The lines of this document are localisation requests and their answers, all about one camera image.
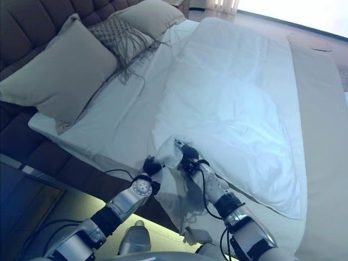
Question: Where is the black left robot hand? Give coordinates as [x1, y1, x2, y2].
[141, 155, 166, 177]

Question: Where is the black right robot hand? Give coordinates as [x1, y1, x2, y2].
[175, 138, 201, 171]

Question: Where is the white duvet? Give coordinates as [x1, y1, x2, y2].
[152, 16, 304, 237]

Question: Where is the white bed sheet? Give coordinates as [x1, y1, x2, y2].
[28, 18, 202, 175]

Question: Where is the beige bed blanket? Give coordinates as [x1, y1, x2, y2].
[225, 32, 348, 261]

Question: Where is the silver left robot leg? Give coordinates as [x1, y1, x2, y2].
[119, 220, 152, 256]

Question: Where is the silver robot leg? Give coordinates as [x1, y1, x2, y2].
[195, 243, 218, 259]
[119, 220, 152, 256]

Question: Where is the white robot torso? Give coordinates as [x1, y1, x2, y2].
[103, 252, 207, 261]

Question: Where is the silver right robot leg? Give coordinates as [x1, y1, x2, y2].
[195, 243, 218, 259]

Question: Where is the large beige pillow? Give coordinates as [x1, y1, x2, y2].
[116, 0, 187, 39]
[0, 13, 118, 134]

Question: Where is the woven fringed cushion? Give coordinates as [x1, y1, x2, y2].
[86, 13, 169, 85]

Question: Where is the wooden nightstand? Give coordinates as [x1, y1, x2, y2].
[173, 0, 190, 20]

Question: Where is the sheer beige curtain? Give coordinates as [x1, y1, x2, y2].
[212, 0, 240, 11]

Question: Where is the brown tufted headboard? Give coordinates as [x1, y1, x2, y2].
[0, 0, 123, 82]

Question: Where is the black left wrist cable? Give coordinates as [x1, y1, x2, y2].
[21, 169, 142, 261]

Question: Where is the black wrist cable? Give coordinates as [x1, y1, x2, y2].
[201, 163, 240, 261]
[21, 169, 142, 261]

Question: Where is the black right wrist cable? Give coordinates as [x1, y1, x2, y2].
[201, 163, 240, 261]

